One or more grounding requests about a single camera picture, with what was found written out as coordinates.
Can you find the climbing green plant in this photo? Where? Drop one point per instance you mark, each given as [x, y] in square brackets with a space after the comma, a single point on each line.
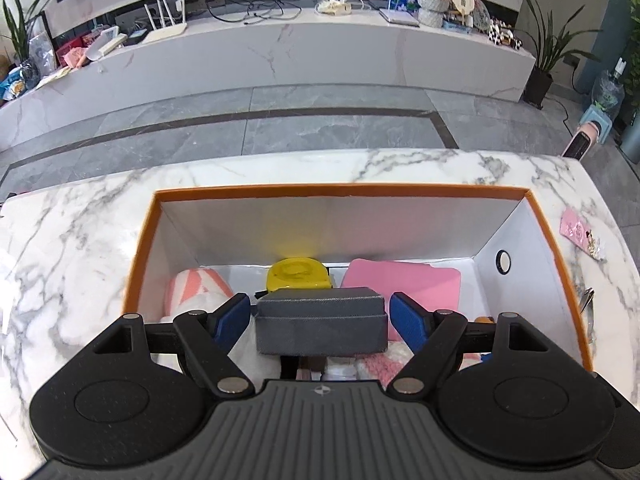
[630, 20]

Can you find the cow figurines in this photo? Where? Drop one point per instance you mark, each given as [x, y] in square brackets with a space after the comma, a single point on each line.
[505, 34]

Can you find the white router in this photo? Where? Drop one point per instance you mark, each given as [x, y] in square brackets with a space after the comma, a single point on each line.
[165, 32]

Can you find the blue snack bag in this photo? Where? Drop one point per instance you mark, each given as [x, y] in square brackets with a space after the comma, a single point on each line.
[12, 85]

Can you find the black picture frame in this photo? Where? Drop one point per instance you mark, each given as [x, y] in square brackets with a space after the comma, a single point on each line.
[42, 45]

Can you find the pink heater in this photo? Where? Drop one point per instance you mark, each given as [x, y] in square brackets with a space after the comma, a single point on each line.
[582, 140]

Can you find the panda plush pink striped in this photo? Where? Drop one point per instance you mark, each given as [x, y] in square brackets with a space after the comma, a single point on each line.
[192, 285]

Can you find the yellow round toy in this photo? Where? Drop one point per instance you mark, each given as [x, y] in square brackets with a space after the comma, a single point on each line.
[297, 275]

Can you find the grey box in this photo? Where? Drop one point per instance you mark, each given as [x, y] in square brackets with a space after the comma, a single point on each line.
[320, 320]

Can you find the grey trash bin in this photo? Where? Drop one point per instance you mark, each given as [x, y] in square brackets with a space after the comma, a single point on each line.
[632, 137]

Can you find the blue stool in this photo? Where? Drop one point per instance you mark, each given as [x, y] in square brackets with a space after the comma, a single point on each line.
[600, 120]

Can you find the decorative plate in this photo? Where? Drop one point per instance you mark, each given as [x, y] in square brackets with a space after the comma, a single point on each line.
[481, 15]

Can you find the white tray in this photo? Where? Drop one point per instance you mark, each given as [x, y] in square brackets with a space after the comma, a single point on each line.
[107, 42]

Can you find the water jug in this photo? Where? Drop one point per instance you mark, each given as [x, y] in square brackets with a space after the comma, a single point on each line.
[607, 90]

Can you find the white marble tv console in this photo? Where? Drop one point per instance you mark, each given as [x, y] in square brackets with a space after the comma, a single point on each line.
[300, 60]

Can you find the pink card packet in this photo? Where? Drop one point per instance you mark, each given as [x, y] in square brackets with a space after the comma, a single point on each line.
[577, 230]

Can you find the potted plant black pot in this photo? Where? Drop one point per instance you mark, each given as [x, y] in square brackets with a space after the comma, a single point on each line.
[537, 87]

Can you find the pink pouch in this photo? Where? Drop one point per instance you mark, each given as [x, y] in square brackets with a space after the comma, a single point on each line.
[400, 277]

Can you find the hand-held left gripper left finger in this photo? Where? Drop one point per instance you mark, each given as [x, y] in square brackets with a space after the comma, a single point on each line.
[234, 317]

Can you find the green leafy plant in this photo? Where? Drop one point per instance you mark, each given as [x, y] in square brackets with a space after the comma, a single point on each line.
[20, 30]

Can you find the brown dog plush blue outfit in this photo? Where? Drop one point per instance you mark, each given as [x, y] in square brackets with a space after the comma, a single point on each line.
[484, 319]

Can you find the wall socket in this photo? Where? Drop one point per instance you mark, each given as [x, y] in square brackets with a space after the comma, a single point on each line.
[571, 61]

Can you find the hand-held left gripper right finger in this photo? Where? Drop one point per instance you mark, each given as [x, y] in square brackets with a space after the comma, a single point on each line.
[407, 320]

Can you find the crochet bunny doll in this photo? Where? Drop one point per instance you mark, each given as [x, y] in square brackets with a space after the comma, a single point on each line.
[385, 367]

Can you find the orange cardboard box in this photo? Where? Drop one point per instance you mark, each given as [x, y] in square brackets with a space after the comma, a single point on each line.
[320, 230]

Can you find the grey laptop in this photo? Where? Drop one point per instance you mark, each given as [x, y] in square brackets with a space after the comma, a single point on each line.
[400, 17]

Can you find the pink boxes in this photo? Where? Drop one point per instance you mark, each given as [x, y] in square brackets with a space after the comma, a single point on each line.
[75, 52]

